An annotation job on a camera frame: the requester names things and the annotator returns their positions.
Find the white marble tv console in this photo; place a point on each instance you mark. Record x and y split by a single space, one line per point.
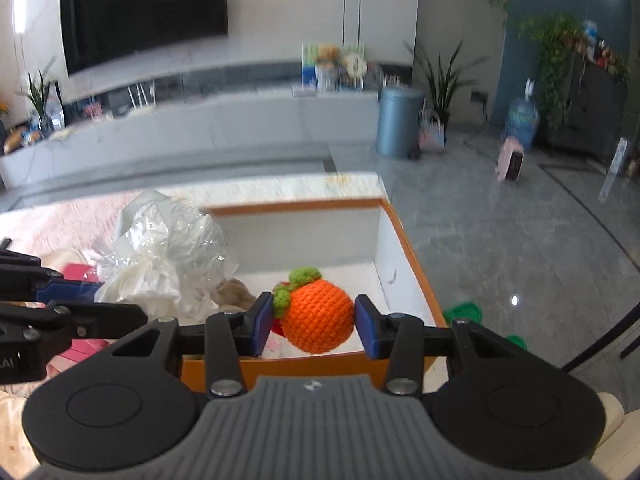
258 119

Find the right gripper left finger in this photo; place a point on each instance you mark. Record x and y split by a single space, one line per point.
230 337

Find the teddy bear bouquet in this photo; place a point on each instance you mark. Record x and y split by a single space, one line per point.
327 66

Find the white wifi router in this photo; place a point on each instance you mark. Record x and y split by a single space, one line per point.
142 94

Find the floor potted plant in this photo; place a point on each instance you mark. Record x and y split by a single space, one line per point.
443 79

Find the potted plant on console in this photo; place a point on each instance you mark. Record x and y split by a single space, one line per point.
37 91

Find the hanging ivy on cabinet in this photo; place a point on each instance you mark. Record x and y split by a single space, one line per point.
556 36

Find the pink space heater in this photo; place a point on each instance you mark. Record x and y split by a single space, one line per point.
510 160

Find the black wall television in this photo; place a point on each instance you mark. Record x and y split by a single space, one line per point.
99 31

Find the blue water jug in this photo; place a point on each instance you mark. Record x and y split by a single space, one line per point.
522 118

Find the dark cabinet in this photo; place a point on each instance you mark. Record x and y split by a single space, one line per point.
593 106

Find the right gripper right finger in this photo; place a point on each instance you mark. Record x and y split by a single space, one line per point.
397 338

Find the orange crocheted fruit toy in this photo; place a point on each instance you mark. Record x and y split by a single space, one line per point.
311 313

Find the clear plastic bag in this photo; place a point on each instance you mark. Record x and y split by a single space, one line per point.
169 258

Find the blue-grey trash can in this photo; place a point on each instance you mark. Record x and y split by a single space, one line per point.
399 121

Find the orange cardboard box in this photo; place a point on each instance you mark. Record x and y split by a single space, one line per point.
317 257

